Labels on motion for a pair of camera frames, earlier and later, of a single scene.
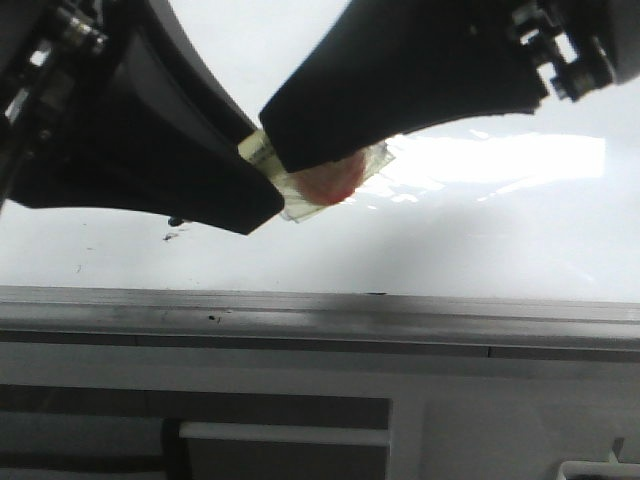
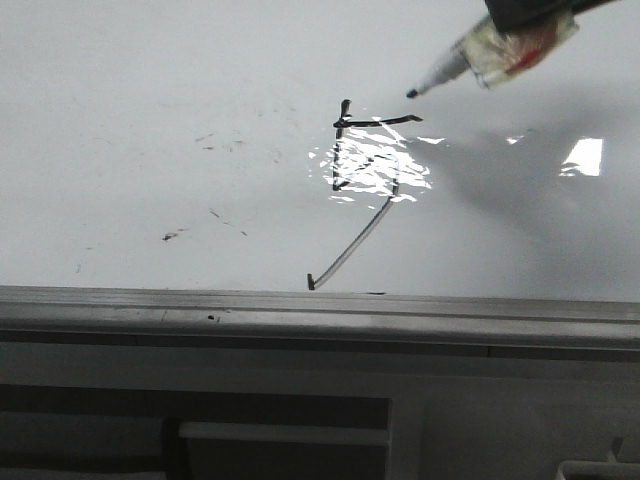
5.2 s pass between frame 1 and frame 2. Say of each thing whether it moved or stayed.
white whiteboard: stayed
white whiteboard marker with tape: moved
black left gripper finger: moved
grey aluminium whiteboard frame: stayed
